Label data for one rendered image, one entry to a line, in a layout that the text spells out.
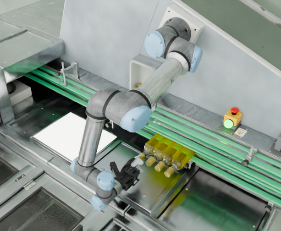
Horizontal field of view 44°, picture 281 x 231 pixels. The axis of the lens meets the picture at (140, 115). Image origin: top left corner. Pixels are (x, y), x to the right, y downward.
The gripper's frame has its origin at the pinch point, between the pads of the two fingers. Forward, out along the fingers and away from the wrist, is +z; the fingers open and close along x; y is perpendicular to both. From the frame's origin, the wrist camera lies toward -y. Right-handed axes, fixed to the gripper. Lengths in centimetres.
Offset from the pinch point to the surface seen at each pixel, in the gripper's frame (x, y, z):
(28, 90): -8, -108, 14
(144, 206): -12.4, 14.6, -14.9
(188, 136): 5.5, 14.2, 25.1
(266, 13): 53, 19, 97
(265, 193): -5, 60, 22
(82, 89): 5, -64, 25
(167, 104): 15.3, -3.9, 31.6
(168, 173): 0.8, 18.1, 0.2
